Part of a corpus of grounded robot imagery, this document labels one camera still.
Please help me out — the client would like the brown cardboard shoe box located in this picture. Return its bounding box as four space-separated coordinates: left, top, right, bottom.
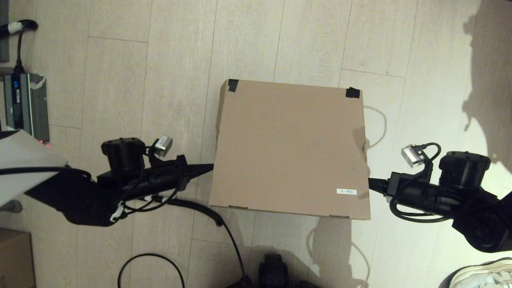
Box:
208 79 372 221

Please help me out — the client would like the grey black robot base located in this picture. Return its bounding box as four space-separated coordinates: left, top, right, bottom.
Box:
226 253 320 288

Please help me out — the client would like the grey white worn sneaker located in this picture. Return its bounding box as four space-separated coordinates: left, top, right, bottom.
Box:
439 257 512 288

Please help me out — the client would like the grey power supply unit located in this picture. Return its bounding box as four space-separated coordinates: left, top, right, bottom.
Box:
3 72 50 143

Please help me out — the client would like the brown cardboard carton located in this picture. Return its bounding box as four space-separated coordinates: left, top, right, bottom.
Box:
0 228 36 288

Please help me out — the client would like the dark grey panel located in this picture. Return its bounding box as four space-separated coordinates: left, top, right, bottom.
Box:
0 0 10 63

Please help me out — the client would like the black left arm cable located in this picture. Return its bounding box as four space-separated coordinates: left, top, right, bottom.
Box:
116 145 182 213

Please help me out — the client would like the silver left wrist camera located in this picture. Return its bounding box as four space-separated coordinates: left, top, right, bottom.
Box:
154 134 174 158

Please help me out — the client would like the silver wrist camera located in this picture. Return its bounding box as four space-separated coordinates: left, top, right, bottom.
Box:
154 134 174 158
401 144 426 168

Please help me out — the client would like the black coiled cable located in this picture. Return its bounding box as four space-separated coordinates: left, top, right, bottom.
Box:
136 194 250 287

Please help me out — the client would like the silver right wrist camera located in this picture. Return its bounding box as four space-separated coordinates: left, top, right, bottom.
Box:
401 144 426 168

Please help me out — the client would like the thin black floor cable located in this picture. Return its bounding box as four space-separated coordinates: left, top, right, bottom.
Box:
118 253 186 288

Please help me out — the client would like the black power supply cable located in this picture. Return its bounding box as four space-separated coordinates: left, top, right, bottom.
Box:
0 19 39 75

